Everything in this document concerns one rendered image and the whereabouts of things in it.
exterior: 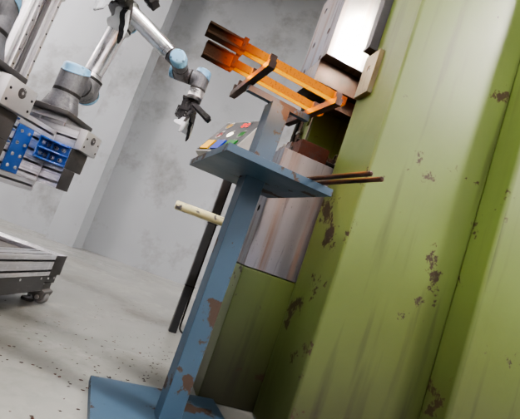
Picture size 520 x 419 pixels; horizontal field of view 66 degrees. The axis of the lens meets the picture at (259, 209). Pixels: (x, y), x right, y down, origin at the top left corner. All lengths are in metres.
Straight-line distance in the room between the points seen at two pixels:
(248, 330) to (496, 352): 0.78
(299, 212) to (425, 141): 0.48
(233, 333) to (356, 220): 0.57
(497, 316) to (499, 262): 0.17
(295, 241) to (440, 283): 0.49
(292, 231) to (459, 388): 0.70
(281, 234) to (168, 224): 2.96
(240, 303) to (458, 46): 1.14
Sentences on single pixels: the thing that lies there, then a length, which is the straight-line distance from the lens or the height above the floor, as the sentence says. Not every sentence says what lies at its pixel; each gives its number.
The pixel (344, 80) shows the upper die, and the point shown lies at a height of 1.33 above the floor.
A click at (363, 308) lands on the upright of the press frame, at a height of 0.47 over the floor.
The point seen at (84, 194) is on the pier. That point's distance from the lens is 4.43.
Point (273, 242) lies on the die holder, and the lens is 1.41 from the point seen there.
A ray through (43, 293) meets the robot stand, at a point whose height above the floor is 0.06.
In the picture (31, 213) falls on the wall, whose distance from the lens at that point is 4.90.
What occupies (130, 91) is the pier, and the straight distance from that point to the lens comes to 4.57.
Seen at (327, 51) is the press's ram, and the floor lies 1.37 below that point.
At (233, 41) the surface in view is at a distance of 1.08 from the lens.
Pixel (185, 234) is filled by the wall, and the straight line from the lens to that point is 4.25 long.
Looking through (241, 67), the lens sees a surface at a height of 0.99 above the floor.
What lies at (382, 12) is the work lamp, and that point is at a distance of 1.73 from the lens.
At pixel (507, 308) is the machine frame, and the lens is 1.50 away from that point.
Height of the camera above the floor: 0.51
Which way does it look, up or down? 7 degrees up
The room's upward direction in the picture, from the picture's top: 19 degrees clockwise
